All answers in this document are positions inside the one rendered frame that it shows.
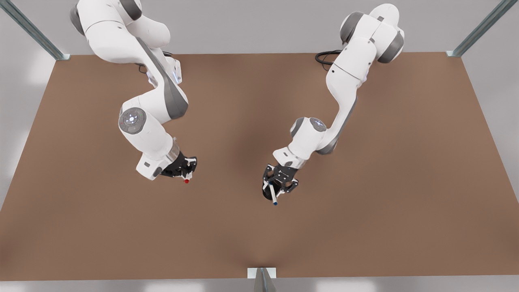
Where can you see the blue-tipped white pen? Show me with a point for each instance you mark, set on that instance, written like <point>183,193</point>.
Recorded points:
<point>273,195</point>

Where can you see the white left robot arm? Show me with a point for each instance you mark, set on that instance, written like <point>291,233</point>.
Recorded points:
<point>348,77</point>

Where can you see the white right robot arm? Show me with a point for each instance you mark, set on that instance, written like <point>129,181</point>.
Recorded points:
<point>134,48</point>

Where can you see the silver frame post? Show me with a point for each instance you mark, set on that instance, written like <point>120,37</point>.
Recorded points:
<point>32,29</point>
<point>478,29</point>
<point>262,279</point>

